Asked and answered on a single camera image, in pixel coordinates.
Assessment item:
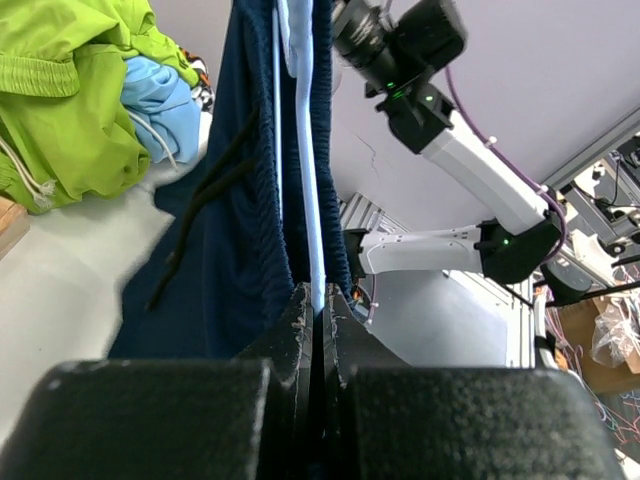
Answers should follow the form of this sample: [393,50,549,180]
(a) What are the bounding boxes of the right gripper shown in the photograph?
[332,0,399,83]

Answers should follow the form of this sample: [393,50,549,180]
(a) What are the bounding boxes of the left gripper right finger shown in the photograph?
[323,284,623,479]

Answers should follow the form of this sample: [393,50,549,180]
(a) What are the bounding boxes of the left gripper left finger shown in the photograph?
[1,284,313,480]

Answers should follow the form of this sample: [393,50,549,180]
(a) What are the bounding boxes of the blue hanger of navy shorts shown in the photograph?
[272,1,326,315]

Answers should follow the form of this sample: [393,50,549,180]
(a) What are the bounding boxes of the navy blue shorts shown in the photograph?
[107,0,371,361]

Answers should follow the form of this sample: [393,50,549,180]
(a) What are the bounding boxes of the orange camouflage shorts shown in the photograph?
[178,47,215,114]

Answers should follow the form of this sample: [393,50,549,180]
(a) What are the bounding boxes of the light blue shorts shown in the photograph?
[121,56,201,164]

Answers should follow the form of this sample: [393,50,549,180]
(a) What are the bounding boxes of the lime green shorts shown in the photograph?
[1,1,180,214]

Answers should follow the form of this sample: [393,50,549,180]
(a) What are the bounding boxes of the cardboard box with clutter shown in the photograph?
[558,296,639,394]

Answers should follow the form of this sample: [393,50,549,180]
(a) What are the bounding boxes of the wooden clothes rack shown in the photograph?
[0,197,30,259]

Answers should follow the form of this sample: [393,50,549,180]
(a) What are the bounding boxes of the aluminium mounting rail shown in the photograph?
[339,192,385,232]

